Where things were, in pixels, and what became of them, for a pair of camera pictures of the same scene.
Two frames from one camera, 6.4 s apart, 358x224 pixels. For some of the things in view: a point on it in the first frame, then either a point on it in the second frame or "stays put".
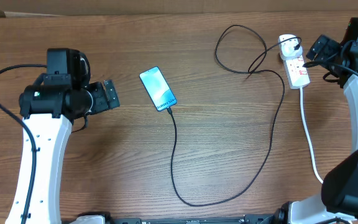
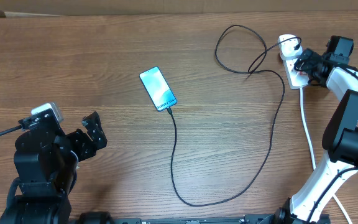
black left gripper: (102, 103) -> (88, 149)
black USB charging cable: (259, 60) stays put
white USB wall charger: (286, 48) stays put
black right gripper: (327, 48) -> (311, 58)
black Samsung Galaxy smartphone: (158, 88) stays put
